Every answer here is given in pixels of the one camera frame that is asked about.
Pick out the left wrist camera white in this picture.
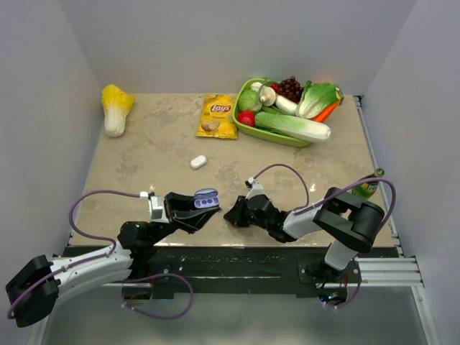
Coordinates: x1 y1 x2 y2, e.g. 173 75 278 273
139 191 169 224

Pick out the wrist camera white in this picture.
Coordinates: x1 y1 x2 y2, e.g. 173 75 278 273
139 191 169 224
245 177 264 199

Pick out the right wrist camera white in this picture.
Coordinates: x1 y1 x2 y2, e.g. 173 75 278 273
245 177 264 199

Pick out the small white mushroom toy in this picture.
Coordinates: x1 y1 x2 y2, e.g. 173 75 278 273
250 82 262 92

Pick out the white king oyster mushroom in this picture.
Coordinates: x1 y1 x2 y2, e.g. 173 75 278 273
258 86 298 116

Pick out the round green cabbage toy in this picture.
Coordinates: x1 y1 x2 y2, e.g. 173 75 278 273
237 90 262 114

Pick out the long green napa cabbage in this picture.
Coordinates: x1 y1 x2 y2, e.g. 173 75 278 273
255 112 331 142

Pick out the green glass bottle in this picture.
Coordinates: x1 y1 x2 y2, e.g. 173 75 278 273
351 168 385 199

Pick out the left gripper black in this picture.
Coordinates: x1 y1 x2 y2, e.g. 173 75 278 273
147 192 219 245

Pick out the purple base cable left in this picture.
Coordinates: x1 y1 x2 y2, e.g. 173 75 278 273
121 272 195 320

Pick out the aluminium frame rail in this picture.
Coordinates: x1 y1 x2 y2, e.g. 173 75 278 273
354 255 427 288

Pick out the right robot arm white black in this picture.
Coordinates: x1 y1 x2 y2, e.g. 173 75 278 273
224 187 385 282

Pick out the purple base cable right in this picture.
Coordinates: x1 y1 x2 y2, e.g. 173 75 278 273
323 262 362 309

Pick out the green plastic tray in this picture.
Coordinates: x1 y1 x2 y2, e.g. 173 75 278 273
231 78 310 148

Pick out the white earbud charging case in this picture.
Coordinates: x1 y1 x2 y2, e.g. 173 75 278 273
190 155 208 170

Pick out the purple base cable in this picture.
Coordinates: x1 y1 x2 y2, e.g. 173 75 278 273
323 262 362 309
121 272 195 320

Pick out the dark red grapes bunch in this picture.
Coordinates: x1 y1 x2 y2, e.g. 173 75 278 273
270 76 303 104

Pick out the orange carrot toy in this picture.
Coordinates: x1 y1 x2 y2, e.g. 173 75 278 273
314 103 339 123

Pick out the blue-grey earbud charging case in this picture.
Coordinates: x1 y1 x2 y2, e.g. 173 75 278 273
193 188 220 209

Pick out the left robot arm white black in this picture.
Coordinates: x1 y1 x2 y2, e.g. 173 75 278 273
5 189 221 328

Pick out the yellow Lays chips bag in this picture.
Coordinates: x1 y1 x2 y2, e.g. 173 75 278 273
195 93 237 139

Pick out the green leafy lettuce toy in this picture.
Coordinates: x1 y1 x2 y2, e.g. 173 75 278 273
295 80 338 119

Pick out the yellow napa cabbage toy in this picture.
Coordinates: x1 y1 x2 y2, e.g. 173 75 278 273
101 84 135 137

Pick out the red tomato toy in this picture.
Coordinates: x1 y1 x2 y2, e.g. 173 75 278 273
237 111 255 127

